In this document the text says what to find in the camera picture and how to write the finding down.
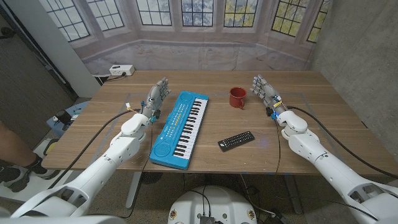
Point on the printed window backdrop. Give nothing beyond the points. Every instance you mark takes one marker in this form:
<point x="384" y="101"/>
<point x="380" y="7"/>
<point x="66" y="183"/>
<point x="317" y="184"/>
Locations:
<point x="199" y="53"/>

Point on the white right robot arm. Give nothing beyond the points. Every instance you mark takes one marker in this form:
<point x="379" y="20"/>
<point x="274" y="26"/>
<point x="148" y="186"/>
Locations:
<point x="326" y="161"/>

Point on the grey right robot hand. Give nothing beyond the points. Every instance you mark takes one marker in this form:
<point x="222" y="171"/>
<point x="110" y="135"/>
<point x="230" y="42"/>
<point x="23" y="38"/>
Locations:
<point x="266" y="93"/>

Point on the person's bare leg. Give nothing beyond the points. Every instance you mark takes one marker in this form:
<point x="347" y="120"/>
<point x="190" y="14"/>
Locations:
<point x="14" y="146"/>

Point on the blue toy piano keyboard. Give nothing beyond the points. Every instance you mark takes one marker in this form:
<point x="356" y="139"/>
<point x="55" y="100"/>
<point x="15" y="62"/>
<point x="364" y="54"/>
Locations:
<point x="178" y="130"/>

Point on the white power strip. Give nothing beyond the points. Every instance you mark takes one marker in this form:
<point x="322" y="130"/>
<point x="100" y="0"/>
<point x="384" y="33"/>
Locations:
<point x="121" y="70"/>

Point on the grey and black shoe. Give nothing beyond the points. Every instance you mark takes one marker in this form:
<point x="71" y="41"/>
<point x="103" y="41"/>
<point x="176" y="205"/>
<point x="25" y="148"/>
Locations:
<point x="15" y="179"/>

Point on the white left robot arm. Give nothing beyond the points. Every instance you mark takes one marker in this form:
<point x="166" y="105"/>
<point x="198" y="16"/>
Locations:
<point x="102" y="165"/>

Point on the grey table leg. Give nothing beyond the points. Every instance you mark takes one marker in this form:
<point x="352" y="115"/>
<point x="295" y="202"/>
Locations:
<point x="133" y="189"/>
<point x="293" y="194"/>

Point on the black TV remote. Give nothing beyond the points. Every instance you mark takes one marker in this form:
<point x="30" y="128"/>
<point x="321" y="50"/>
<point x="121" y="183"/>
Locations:
<point x="235" y="141"/>

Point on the blue stool with black device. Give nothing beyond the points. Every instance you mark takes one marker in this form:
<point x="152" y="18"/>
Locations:
<point x="66" y="118"/>

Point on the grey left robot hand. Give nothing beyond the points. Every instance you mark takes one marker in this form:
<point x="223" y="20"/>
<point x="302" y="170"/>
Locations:
<point x="154" y="98"/>

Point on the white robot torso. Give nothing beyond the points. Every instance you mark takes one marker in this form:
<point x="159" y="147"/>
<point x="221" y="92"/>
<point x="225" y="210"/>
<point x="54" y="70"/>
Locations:
<point x="211" y="203"/>

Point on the red speckled enamel cup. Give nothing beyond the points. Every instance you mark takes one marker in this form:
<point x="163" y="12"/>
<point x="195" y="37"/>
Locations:
<point x="237" y="97"/>

